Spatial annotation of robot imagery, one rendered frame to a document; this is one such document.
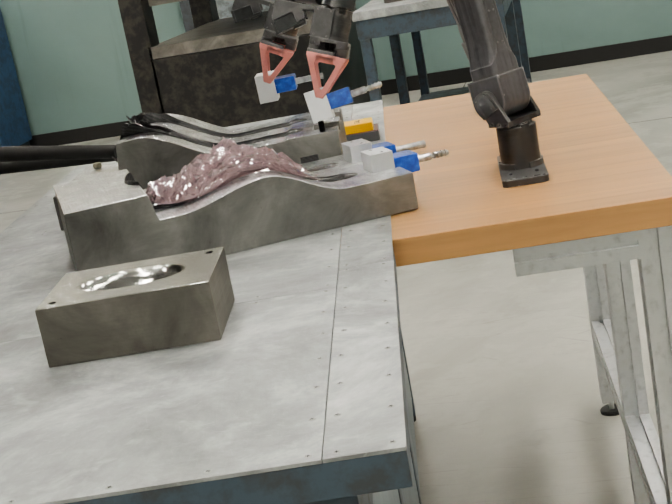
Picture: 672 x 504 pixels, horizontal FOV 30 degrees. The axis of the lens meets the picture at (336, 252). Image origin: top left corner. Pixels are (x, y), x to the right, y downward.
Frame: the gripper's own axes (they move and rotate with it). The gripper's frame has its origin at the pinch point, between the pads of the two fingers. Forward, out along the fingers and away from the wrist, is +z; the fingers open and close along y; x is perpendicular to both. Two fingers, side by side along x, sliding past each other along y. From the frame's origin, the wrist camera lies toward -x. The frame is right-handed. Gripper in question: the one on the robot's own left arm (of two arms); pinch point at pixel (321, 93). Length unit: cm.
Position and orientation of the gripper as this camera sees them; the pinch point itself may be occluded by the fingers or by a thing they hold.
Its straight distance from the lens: 217.4
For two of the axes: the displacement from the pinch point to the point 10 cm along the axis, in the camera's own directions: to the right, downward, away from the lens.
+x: 9.8, 2.0, -0.4
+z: -1.9, 9.7, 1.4
